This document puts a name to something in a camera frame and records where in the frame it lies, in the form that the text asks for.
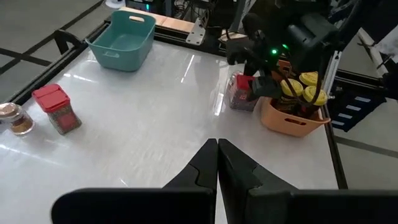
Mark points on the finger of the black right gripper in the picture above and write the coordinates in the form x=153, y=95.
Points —
x=265, y=88

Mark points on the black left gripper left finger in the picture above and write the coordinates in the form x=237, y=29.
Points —
x=140, y=208

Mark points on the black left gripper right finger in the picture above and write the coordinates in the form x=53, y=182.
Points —
x=311, y=208

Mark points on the yellow-lid dark spice jar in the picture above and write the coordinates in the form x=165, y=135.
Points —
x=291, y=87
x=314, y=95
x=308, y=78

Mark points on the red-lid patterned spice tin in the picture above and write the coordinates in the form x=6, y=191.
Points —
x=241, y=99
x=59, y=115

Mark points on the cork-lid glass spice jar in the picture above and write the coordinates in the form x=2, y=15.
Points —
x=18, y=123

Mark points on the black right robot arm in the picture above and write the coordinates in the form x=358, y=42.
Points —
x=311, y=37

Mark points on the orange plastic bin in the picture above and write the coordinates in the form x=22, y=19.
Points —
x=273, y=119

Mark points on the wooden workbench board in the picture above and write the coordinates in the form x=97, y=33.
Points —
x=174, y=23

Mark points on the computer tower with lights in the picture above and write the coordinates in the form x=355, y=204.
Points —
x=140, y=6

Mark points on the teal plastic bin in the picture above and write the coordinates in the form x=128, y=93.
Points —
x=124, y=59

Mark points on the white round floor device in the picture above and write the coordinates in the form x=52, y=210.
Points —
x=115, y=3

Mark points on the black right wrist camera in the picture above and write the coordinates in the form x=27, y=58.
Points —
x=237, y=51

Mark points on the silver mounting bracket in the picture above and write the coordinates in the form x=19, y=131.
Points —
x=196, y=34

